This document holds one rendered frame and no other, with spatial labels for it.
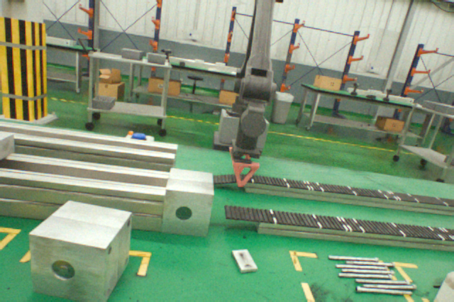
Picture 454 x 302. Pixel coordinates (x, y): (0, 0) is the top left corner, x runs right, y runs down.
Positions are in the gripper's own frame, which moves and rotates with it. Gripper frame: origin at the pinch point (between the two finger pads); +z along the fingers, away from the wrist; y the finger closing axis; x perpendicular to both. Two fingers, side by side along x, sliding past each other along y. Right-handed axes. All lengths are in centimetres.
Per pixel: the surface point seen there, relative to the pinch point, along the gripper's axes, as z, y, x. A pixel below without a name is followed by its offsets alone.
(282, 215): -0.1, 18.3, 7.5
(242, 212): 0.1, 18.4, -1.4
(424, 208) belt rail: 2, 1, 57
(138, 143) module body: -5.1, -2.4, -27.9
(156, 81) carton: 38, -474, -89
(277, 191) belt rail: 2.1, 1.7, 10.8
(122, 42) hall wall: -14, -757, -224
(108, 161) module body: -2.1, 4.9, -33.3
